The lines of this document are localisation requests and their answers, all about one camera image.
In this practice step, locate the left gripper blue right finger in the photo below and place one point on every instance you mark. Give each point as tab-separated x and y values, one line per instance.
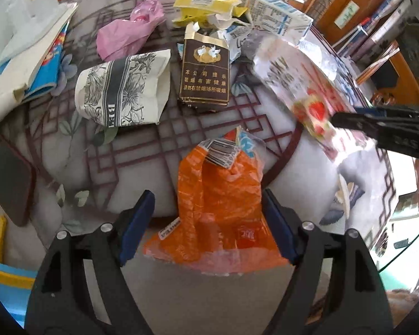
284	225

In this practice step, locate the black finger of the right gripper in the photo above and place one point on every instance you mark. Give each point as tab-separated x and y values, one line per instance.
381	121

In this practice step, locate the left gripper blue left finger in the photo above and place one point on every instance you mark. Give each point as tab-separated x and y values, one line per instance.
133	224

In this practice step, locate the orange snack bag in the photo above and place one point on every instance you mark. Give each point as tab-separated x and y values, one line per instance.
220	228

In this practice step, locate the strawberry snack wrapper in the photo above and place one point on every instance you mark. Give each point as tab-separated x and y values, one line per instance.
302	78

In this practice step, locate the floral paper cup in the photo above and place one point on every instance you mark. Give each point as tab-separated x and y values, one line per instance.
130	91

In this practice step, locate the white blue milk carton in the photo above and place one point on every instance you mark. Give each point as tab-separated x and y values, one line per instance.
279	18

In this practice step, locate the pink plastic bag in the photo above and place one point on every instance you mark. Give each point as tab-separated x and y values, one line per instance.
121	38

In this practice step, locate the brown cigarette box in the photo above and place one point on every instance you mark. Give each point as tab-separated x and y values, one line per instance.
205	71

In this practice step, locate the blue children book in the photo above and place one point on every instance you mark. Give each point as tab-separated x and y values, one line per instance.
47	76

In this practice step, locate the yellow snack package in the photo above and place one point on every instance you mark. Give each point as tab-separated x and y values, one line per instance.
220	14

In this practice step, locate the white cloth bag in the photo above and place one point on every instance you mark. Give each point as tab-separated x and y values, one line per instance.
28	29

